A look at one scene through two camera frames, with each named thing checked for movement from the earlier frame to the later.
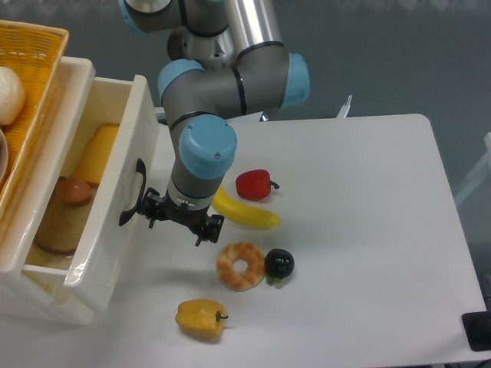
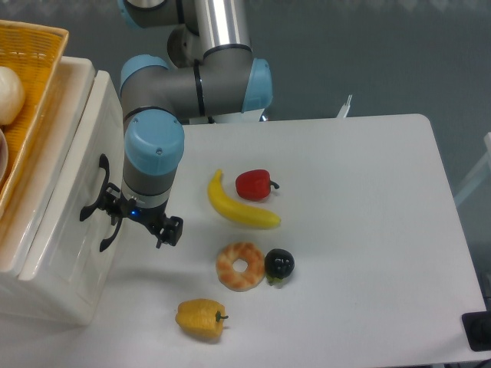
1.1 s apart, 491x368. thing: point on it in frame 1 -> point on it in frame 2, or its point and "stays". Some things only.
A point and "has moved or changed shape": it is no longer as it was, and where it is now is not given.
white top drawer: [99, 205] has moved or changed shape
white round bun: [12, 95] stays
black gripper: [199, 222] -> [117, 205]
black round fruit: [278, 264] stays
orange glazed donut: [237, 280] stays
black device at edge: [477, 328] stays
